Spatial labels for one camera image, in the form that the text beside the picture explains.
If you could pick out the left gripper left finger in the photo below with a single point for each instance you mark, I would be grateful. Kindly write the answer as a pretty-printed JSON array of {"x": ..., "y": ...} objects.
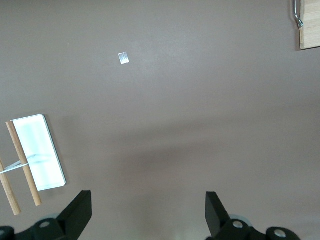
[{"x": 72, "y": 220}]

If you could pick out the white rubber band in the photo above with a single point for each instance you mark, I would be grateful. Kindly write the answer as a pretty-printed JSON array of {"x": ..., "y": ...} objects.
[{"x": 13, "y": 168}]

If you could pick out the brown wooden stick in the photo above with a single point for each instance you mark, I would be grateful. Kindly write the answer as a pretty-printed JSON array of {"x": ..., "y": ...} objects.
[
  {"x": 10, "y": 197},
  {"x": 18, "y": 147}
]

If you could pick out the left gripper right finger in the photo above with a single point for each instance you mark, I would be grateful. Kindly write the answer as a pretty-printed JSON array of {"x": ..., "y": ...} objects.
[{"x": 220, "y": 225}]

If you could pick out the small square tape piece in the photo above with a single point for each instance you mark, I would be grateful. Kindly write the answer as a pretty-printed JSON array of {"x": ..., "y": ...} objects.
[{"x": 123, "y": 58}]

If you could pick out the white rectangular tray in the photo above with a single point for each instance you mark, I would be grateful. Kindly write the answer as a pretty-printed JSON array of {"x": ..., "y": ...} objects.
[{"x": 40, "y": 145}]

